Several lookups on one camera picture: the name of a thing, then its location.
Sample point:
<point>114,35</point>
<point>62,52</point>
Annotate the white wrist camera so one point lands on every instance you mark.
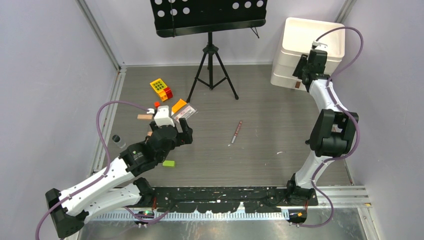
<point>162,116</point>
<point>316,45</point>

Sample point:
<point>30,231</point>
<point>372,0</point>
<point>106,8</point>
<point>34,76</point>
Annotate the black music stand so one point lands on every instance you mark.
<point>175,18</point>

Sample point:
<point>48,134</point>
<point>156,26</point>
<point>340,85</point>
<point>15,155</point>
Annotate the beige rectangular block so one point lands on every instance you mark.
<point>144,117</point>

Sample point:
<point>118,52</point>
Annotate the clear small cup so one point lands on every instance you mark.
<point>118,141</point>

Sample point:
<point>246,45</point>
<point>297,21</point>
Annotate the yellow green toy block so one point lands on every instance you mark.
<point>158,85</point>

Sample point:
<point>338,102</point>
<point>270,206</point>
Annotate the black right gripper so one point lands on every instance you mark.
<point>302,61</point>

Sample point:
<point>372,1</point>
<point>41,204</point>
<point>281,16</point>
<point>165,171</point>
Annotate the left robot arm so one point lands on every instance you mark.
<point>119,184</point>

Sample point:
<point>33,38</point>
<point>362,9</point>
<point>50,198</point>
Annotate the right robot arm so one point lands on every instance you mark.
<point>333,133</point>

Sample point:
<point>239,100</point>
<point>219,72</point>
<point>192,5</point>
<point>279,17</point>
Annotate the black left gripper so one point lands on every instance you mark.
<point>184,137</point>

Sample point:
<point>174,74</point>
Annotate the orange white tube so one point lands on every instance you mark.
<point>178,105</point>

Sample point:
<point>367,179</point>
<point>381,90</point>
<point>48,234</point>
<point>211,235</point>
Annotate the red silver lip pen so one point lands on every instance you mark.
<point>236,132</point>

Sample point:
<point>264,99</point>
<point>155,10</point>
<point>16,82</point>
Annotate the red orange toy block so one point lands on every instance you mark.
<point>165,94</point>

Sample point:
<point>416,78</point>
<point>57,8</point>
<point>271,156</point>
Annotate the white drawer organizer box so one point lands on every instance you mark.
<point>296,40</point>

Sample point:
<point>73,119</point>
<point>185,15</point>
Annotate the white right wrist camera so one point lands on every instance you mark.
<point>316,45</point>

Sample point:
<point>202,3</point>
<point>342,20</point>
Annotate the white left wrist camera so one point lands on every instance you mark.
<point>162,116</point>

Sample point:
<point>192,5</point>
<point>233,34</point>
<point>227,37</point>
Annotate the clear false lashes pack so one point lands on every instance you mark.
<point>185,112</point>

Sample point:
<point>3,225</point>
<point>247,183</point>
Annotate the green rectangular block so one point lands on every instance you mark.
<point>169,163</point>

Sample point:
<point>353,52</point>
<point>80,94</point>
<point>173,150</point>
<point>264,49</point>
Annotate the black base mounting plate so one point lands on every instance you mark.
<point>254,199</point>

